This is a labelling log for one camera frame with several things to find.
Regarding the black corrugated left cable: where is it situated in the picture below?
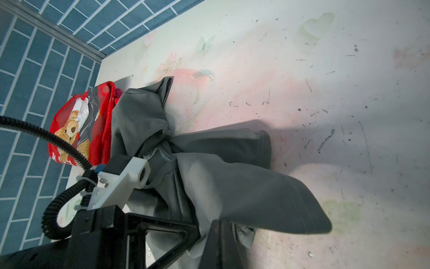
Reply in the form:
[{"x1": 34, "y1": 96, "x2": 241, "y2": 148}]
[{"x1": 0, "y1": 115, "x2": 99, "y2": 241}]

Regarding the red teddy bear t shirt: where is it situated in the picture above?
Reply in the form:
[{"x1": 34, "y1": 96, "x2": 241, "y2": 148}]
[{"x1": 49, "y1": 81, "x2": 122, "y2": 166}]

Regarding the grey t shirt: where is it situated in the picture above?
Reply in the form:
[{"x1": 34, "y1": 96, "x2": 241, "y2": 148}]
[{"x1": 111, "y1": 77, "x2": 332, "y2": 259}]

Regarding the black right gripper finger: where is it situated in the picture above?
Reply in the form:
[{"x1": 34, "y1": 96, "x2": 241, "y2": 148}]
[{"x1": 198, "y1": 220, "x2": 245, "y2": 269}]

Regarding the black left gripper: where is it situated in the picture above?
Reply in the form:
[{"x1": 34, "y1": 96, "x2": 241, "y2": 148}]
[{"x1": 1, "y1": 206, "x2": 200, "y2": 269}]

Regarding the aluminium corner post left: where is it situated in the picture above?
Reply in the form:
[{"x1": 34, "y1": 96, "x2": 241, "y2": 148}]
[{"x1": 1, "y1": 0, "x2": 106, "y2": 64}]

